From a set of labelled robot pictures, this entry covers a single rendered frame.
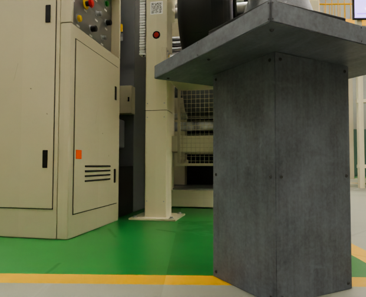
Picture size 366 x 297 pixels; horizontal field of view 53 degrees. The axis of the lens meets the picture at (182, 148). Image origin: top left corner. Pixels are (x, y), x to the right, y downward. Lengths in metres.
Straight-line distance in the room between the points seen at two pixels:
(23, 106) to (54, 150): 0.24
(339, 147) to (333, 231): 0.21
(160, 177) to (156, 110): 0.39
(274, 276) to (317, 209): 0.19
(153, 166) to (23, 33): 0.95
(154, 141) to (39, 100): 0.73
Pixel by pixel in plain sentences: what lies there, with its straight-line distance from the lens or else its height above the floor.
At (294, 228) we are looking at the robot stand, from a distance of 0.88.
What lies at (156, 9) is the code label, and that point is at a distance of 2.29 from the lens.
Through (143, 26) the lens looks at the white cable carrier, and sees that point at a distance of 2.28.
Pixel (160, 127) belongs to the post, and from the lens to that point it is 2.10.
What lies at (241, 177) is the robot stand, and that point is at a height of 0.28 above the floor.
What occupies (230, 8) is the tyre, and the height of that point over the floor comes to 1.11.
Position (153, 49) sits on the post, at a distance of 2.21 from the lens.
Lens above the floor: 0.30
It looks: 3 degrees up
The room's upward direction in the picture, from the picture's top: straight up
